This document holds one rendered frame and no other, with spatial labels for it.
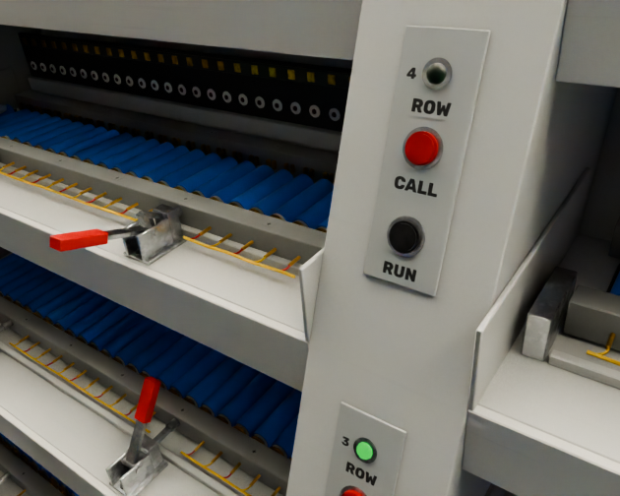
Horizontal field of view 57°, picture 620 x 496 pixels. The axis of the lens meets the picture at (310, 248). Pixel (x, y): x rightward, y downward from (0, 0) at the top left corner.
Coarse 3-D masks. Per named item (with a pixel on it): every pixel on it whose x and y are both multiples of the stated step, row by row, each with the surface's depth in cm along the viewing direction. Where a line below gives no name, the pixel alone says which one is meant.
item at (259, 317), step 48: (0, 96) 74; (96, 96) 66; (144, 96) 62; (336, 144) 49; (0, 192) 53; (48, 192) 53; (0, 240) 53; (48, 240) 47; (96, 288) 46; (144, 288) 41; (192, 288) 38; (240, 288) 38; (288, 288) 37; (192, 336) 40; (240, 336) 37; (288, 336) 33; (288, 384) 36
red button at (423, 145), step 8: (416, 136) 27; (424, 136) 26; (432, 136) 26; (408, 144) 27; (416, 144) 27; (424, 144) 27; (432, 144) 26; (408, 152) 27; (416, 152) 27; (424, 152) 27; (432, 152) 26; (416, 160) 27; (424, 160) 27; (432, 160) 27
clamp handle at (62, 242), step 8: (136, 216) 41; (144, 216) 41; (144, 224) 41; (72, 232) 37; (80, 232) 37; (88, 232) 38; (96, 232) 38; (104, 232) 38; (112, 232) 39; (120, 232) 39; (128, 232) 40; (136, 232) 40; (56, 240) 36; (64, 240) 36; (72, 240) 36; (80, 240) 36; (88, 240) 37; (96, 240) 38; (104, 240) 38; (56, 248) 36; (64, 248) 36; (72, 248) 36; (80, 248) 37
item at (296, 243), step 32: (0, 160) 58; (32, 160) 54; (64, 160) 52; (96, 192) 50; (128, 192) 47; (160, 192) 45; (192, 224) 44; (224, 224) 41; (256, 224) 40; (288, 224) 39; (288, 256) 39
